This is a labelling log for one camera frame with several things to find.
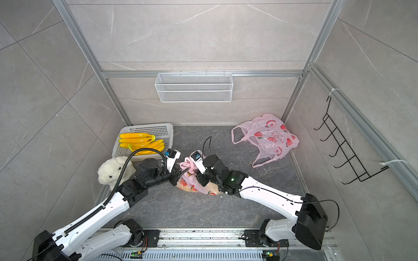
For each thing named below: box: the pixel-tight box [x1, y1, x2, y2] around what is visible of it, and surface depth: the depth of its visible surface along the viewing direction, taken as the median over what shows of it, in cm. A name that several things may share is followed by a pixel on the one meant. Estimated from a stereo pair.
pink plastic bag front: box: [175, 157, 222, 196], surface depth 73 cm
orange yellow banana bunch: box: [118, 132, 165, 156], surface depth 103 cm
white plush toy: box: [97, 156, 137, 191], surface depth 77 cm
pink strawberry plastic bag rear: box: [231, 113, 300, 169], surface depth 106 cm
